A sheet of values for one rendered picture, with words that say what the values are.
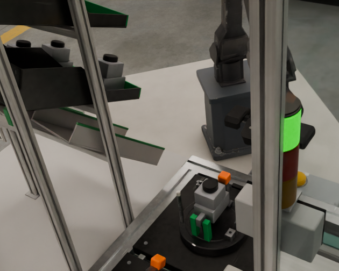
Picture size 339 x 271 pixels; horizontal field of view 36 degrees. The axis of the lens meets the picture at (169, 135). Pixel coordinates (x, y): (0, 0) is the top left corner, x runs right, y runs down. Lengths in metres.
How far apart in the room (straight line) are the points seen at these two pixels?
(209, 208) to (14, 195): 0.61
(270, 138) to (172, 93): 1.08
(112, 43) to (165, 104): 2.30
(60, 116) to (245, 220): 0.51
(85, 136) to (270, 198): 0.46
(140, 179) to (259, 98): 0.82
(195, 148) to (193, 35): 2.45
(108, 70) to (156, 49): 2.68
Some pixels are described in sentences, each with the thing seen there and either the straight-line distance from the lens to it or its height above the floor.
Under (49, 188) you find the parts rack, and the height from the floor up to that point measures 1.18.
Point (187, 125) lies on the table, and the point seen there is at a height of 0.86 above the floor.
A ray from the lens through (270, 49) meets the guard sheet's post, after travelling 0.53.
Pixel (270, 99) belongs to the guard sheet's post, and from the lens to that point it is 0.56.
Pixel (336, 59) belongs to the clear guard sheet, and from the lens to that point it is 0.52.
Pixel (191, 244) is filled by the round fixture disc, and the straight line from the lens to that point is 1.02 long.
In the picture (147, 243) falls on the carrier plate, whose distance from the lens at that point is 1.06.
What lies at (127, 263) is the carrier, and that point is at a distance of 1.03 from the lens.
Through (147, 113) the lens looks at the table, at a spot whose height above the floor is 0.86.
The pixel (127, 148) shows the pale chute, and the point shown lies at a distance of 1.09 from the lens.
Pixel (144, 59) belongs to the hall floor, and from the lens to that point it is 3.60.
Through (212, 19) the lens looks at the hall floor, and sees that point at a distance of 4.02.
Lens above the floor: 1.77
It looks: 38 degrees down
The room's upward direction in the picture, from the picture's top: 8 degrees counter-clockwise
